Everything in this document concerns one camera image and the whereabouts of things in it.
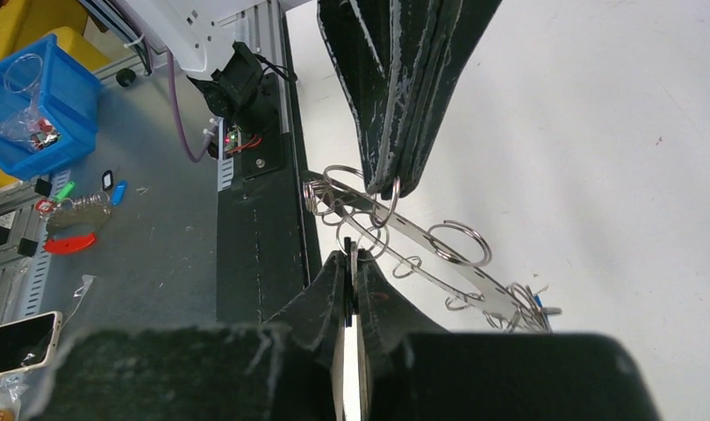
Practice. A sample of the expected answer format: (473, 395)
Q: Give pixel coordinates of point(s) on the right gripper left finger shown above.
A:
(316, 316)

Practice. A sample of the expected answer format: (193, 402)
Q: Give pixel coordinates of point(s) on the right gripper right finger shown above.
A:
(384, 316)

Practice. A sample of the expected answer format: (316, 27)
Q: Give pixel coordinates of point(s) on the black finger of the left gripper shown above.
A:
(459, 27)
(380, 52)

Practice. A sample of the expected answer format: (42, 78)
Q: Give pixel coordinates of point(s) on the round metal keyring disc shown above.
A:
(509, 308)

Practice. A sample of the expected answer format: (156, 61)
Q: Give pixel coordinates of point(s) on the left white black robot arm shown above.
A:
(200, 41)

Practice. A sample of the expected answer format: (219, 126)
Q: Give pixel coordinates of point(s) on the bunch of coloured key tags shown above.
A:
(72, 223)

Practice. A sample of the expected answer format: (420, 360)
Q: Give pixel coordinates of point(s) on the smartphone with light case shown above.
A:
(29, 343)

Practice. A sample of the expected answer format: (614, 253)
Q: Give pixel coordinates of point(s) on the blue storage bin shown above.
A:
(48, 110)

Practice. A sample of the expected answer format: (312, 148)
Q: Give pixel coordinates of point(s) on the yellow storage bin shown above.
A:
(24, 22)

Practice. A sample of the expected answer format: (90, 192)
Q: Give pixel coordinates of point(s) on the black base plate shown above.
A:
(267, 244)

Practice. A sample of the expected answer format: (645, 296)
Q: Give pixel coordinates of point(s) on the left white cable duct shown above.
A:
(225, 173)

